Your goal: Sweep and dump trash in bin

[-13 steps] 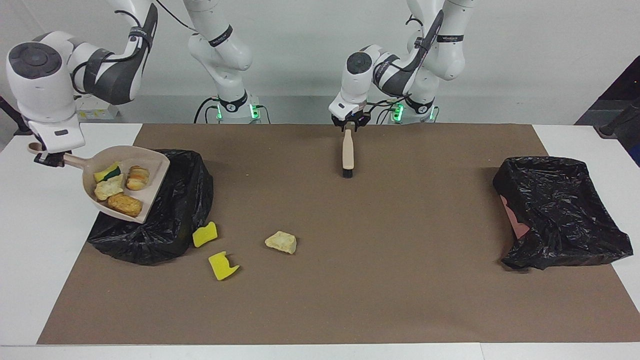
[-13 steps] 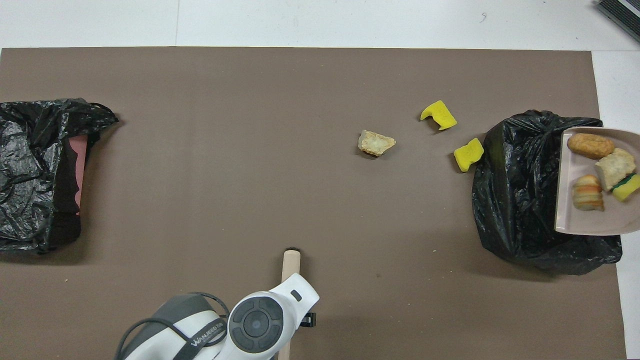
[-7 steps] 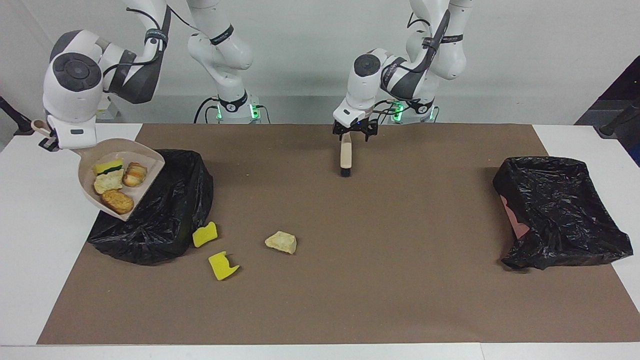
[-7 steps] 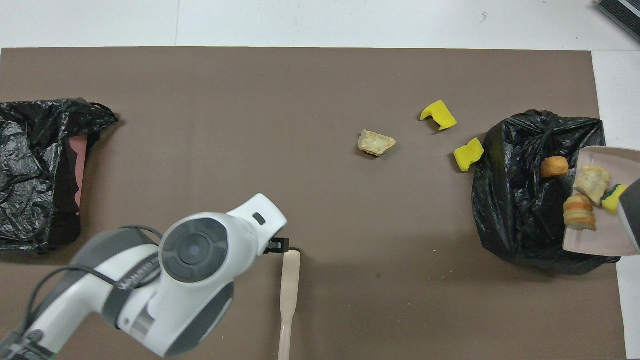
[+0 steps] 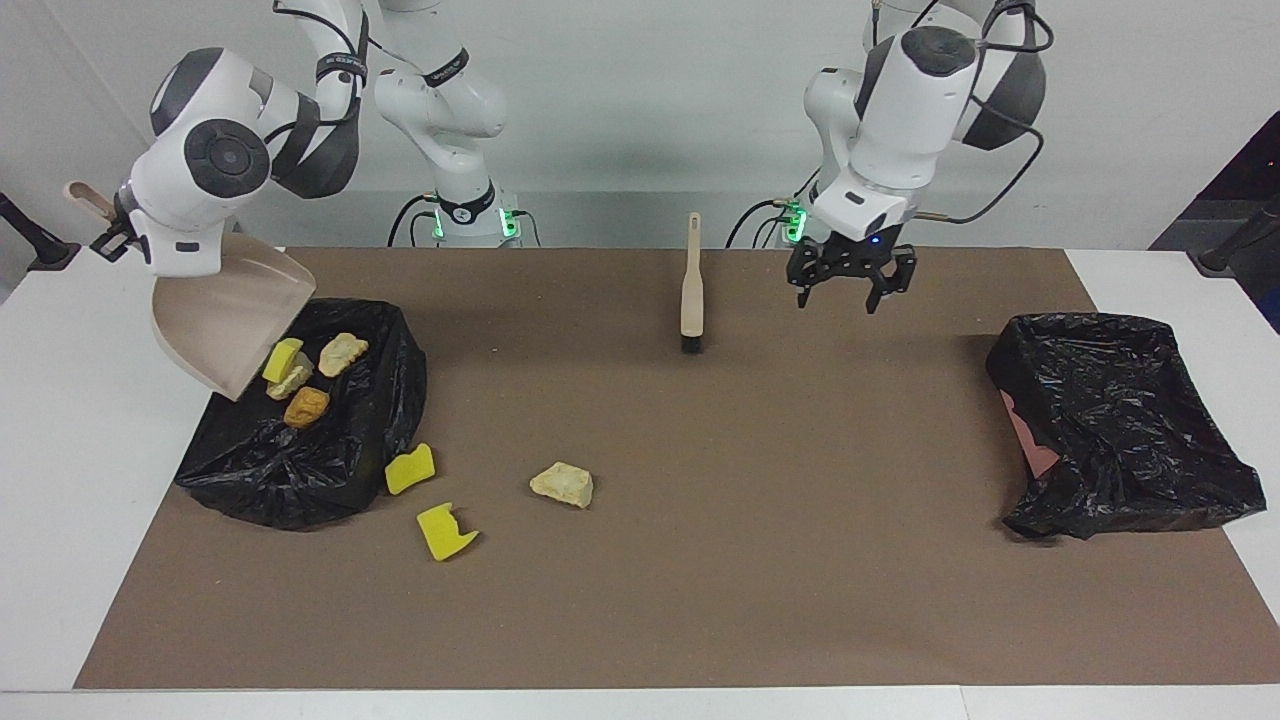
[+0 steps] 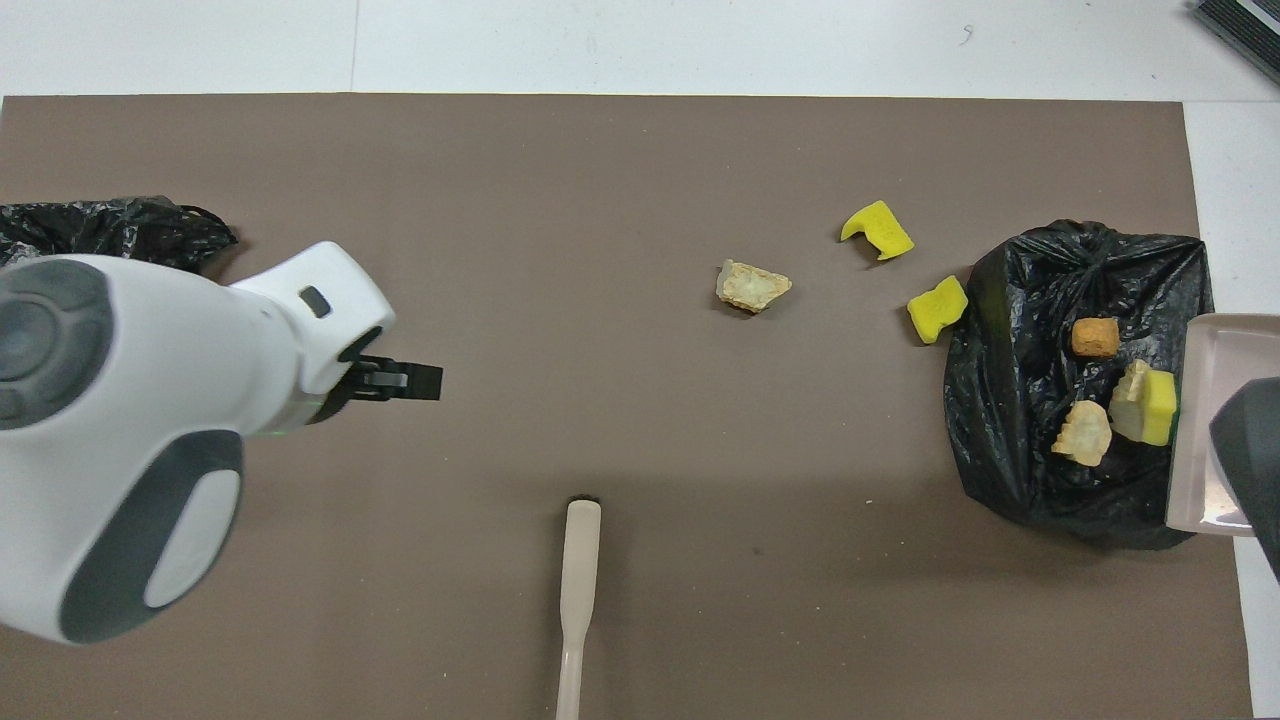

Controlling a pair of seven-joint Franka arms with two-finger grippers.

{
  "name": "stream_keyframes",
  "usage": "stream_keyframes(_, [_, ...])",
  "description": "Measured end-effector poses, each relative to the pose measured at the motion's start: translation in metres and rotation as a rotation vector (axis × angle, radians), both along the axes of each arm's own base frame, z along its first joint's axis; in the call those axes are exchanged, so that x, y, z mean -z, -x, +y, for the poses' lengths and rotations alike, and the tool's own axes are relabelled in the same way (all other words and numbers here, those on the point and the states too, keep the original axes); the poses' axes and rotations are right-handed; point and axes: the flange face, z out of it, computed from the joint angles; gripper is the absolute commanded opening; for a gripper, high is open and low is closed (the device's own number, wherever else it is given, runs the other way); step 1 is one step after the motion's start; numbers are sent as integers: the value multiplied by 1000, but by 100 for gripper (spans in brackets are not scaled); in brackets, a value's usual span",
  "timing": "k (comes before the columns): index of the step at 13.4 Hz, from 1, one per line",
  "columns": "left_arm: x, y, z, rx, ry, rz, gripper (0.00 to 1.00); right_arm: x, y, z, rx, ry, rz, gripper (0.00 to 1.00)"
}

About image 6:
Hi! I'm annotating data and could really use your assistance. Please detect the orange striped bread piece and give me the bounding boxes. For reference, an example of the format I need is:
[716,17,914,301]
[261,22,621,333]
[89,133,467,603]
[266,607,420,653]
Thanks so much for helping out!
[1049,399,1114,469]

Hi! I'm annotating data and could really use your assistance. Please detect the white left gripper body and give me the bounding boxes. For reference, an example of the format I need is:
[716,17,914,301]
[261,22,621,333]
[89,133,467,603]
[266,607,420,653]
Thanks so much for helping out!
[230,240,398,437]

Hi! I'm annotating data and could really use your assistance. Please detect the dark grey ribbed object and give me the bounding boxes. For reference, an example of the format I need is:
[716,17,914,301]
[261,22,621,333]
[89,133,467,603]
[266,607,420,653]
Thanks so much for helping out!
[1188,0,1280,88]

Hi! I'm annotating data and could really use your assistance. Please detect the blocky yellow sponge piece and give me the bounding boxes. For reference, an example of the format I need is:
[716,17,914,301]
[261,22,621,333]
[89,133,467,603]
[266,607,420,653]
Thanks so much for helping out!
[906,275,970,346]

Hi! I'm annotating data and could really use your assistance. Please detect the small yellow sponge piece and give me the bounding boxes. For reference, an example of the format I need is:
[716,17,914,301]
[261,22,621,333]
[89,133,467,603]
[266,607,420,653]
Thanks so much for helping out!
[1138,370,1182,448]

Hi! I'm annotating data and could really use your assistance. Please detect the beige brush with black bristles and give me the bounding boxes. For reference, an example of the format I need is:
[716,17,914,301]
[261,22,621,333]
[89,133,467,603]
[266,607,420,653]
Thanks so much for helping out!
[554,496,604,720]

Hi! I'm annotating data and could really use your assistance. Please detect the brown cork-like bread piece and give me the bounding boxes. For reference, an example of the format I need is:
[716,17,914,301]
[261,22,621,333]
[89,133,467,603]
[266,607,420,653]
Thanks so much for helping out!
[1071,316,1122,360]

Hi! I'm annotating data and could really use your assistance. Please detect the hooked yellow sponge piece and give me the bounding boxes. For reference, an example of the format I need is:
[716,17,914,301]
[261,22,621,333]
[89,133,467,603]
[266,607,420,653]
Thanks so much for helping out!
[839,200,916,263]

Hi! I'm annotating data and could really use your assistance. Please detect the black plastic trash bag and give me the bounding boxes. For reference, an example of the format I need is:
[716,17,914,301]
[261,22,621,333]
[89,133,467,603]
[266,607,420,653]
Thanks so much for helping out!
[943,219,1247,551]
[0,196,239,273]

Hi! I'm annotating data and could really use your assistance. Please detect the pale cream scrap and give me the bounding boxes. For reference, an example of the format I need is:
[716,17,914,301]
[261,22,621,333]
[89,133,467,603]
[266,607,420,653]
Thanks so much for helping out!
[1107,359,1153,443]

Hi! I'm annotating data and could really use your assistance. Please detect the brown paper table mat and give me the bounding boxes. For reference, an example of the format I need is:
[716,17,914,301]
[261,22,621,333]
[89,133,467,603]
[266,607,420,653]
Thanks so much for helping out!
[0,93,1256,720]

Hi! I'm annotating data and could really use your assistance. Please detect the beige plastic dustpan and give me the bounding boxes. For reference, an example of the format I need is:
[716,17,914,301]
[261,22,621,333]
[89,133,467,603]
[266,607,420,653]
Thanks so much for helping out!
[1164,312,1280,539]

